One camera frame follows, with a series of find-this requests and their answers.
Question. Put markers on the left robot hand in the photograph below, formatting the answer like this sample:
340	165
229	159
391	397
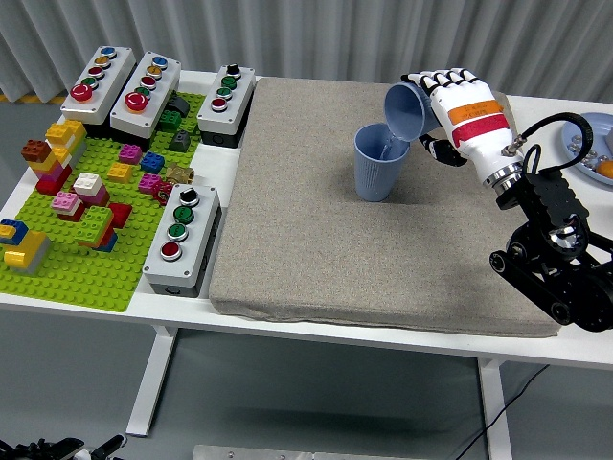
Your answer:
57	449

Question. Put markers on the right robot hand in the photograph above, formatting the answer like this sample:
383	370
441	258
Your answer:
474	124

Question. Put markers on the blue ribbed plastic cup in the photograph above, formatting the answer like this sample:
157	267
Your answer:
402	110
378	177

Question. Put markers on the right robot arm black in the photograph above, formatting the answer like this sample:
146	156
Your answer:
551	201

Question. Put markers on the white table leg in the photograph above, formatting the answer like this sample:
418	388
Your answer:
495	412
153	378

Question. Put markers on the blue plastic plate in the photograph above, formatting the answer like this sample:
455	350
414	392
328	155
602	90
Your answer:
601	127

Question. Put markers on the small orange object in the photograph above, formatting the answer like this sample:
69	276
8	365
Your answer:
605	167

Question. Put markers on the green studded baseplate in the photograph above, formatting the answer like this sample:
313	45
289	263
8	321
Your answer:
72	287

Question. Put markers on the grey-brown cushion mat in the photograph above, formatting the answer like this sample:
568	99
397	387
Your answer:
335	249

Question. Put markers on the blue yellow grey brick stack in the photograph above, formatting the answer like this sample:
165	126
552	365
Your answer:
29	249

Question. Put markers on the green orange blue brick stack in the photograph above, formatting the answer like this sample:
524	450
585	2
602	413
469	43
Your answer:
93	225

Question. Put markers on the four-button grey control box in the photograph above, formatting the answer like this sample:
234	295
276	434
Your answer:
201	239
239	100

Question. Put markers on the red toy brick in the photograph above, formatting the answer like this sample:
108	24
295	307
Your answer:
122	214

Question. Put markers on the pink and red brick stack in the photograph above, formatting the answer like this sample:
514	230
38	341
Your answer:
67	203

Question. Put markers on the white and pink brick stack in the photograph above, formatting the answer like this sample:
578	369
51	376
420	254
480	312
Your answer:
88	184

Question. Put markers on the yellow white pink brick tower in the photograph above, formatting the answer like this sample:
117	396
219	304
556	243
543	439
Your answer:
52	172

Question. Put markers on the magenta toy brick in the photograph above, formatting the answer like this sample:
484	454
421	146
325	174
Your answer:
149	183
130	154

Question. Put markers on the yellow toy brick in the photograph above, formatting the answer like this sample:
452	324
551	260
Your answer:
120	173

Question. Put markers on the dark grey sloped brick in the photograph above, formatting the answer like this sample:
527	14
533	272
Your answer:
179	106

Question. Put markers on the white pleated curtain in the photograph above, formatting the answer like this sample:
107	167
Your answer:
191	29

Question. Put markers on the brown toy brick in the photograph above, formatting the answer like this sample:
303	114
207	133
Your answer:
36	151

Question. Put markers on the brass pipe fitting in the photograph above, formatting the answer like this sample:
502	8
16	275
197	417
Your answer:
178	174

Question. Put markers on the blue toy brick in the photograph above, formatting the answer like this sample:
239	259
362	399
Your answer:
152	163

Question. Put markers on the dark green toy brick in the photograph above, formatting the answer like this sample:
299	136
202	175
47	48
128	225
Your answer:
170	120

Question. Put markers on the five-button grey control box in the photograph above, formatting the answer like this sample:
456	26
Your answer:
120	76
165	84

